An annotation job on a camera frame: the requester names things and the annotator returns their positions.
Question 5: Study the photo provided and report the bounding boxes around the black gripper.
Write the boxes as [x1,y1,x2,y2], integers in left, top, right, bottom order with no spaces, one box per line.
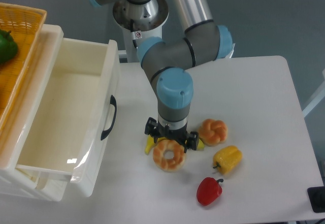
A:
[144,117,199,153]

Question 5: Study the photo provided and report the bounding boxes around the glazed ring donut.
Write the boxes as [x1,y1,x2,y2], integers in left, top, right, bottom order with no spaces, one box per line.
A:
[153,139,186,172]

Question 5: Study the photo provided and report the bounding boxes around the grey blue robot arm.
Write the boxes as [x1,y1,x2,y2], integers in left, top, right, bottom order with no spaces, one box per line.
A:
[89,0,234,150]

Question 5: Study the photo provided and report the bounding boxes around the yellow banana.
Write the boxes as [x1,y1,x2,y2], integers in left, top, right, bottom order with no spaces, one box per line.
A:
[144,136,205,155]

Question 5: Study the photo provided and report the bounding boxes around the braided bread bun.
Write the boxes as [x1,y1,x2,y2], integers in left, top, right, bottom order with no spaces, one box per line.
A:
[198,118,228,146]

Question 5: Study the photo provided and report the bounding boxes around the yellow bell pepper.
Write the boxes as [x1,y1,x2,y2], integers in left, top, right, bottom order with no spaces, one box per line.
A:
[213,145,243,175]

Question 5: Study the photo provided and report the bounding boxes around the red bell pepper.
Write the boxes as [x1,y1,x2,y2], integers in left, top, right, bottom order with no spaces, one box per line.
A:
[196,177,224,206]

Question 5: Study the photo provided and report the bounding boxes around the white plastic drawer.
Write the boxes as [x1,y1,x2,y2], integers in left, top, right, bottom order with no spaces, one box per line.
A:
[17,39,120,197]

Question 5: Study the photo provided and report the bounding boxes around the black device at edge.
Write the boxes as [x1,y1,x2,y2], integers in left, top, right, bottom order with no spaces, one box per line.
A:
[307,186,325,213]

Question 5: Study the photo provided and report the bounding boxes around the green bell pepper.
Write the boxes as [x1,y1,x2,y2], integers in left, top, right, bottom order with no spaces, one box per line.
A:
[0,29,18,64]

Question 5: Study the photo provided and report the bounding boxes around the orange woven basket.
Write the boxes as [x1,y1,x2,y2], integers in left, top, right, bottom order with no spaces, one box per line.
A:
[1,3,47,129]

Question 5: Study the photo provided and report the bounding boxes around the black drawer handle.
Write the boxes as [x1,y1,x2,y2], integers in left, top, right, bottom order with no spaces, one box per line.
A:
[101,95,117,141]

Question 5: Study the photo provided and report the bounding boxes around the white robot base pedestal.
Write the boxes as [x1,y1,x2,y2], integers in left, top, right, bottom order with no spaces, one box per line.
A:
[113,0,169,62]

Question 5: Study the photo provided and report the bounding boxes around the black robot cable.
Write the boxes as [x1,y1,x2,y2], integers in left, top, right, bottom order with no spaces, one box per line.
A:
[129,19,139,49]

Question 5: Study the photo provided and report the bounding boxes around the white drawer cabinet frame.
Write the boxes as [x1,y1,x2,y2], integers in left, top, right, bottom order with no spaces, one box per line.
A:
[1,24,66,201]

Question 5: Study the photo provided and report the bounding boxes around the white frame bar right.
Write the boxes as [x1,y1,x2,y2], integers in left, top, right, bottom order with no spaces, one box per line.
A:
[302,70,324,118]

